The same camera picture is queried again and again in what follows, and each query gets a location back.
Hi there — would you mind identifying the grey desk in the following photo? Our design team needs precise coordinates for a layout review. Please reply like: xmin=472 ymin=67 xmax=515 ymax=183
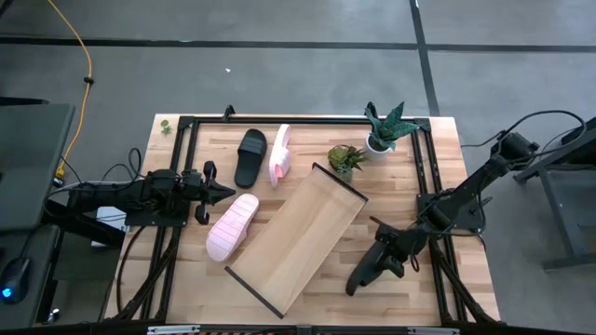
xmin=0 ymin=96 xmax=76 ymax=234

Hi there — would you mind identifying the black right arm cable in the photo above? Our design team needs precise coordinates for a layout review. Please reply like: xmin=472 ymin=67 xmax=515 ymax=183
xmin=460 ymin=110 xmax=589 ymax=164

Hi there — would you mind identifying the wooden shelf with black legs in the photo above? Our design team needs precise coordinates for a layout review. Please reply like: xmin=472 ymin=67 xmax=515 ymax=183
xmin=223 ymin=162 xmax=370 ymax=320

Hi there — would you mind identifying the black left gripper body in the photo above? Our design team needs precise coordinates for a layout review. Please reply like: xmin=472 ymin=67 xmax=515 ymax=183
xmin=180 ymin=160 xmax=219 ymax=227

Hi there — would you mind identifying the black mouse with blue light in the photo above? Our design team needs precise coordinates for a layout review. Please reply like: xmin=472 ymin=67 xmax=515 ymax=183
xmin=0 ymin=257 xmax=32 ymax=306

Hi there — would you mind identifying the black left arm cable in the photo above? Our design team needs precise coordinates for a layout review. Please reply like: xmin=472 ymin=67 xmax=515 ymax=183
xmin=100 ymin=147 xmax=143 ymax=182

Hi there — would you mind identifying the succulent plant in dark pot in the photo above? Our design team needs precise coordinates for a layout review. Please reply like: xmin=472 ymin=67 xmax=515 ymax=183
xmin=327 ymin=144 xmax=368 ymax=183

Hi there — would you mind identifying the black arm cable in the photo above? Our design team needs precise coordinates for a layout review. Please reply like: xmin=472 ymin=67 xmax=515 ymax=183
xmin=460 ymin=110 xmax=589 ymax=164
xmin=100 ymin=147 xmax=143 ymax=182

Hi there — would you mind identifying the snake plant in white pot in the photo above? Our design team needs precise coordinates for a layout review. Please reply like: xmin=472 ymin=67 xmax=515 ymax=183
xmin=363 ymin=100 xmax=423 ymax=163

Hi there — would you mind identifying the pink rubber slide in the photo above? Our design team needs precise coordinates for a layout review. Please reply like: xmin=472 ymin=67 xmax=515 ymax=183
xmin=205 ymin=193 xmax=261 ymax=262
xmin=268 ymin=123 xmax=293 ymax=190

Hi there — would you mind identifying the silver bracket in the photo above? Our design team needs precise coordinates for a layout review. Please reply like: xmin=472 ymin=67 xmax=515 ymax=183
xmin=146 ymin=325 xmax=201 ymax=335
xmin=407 ymin=327 xmax=461 ymax=335

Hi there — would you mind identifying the yellow cable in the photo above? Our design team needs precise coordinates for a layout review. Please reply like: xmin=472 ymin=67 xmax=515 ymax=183
xmin=46 ymin=0 xmax=94 ymax=181

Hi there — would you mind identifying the black metal stand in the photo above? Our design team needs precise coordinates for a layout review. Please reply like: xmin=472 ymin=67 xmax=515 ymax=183
xmin=514 ymin=115 xmax=596 ymax=272

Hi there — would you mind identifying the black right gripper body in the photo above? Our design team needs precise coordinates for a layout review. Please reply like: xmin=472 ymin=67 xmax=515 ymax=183
xmin=370 ymin=216 xmax=420 ymax=279

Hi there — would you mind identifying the black aluminium table frame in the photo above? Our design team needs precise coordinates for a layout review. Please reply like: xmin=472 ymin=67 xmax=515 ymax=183
xmin=109 ymin=105 xmax=502 ymax=326

